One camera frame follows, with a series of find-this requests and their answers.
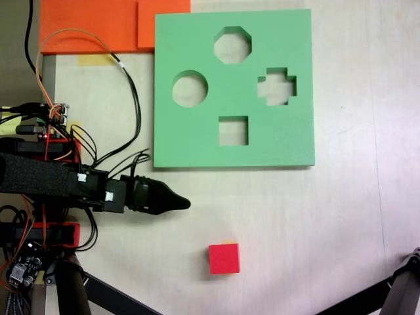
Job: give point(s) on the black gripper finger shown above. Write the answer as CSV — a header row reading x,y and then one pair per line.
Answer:
x,y
172,201

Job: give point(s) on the red square block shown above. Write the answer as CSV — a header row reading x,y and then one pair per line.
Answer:
x,y
224,259

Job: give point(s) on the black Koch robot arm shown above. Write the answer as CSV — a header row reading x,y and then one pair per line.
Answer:
x,y
39,177

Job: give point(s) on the small orange foam block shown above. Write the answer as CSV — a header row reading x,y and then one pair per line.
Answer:
x,y
157,23

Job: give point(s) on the large orange foam block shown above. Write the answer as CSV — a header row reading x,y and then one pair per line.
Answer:
x,y
88,26

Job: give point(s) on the green foam shape board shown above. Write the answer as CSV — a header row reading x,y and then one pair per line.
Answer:
x,y
197,138

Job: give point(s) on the yellow tape marker strip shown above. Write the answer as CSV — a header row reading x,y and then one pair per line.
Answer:
x,y
229,243

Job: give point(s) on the red black table clamp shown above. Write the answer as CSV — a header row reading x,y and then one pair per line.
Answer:
x,y
73,149
70,234

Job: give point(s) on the flat black tripod strut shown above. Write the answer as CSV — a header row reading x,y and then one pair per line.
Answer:
x,y
115,297

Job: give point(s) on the controller circuit board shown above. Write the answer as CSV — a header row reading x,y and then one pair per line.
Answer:
x,y
55,121

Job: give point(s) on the thick black tripod leg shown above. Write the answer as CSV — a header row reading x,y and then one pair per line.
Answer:
x,y
72,288

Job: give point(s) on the small power converter board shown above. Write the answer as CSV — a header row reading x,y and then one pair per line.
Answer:
x,y
24,267

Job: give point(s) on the wide yellow tape piece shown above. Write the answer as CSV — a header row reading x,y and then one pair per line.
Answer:
x,y
93,60

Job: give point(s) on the yellow sticky note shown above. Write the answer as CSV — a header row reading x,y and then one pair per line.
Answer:
x,y
8,123

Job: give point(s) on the black tripod leg with joint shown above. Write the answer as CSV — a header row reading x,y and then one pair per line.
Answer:
x,y
402,285

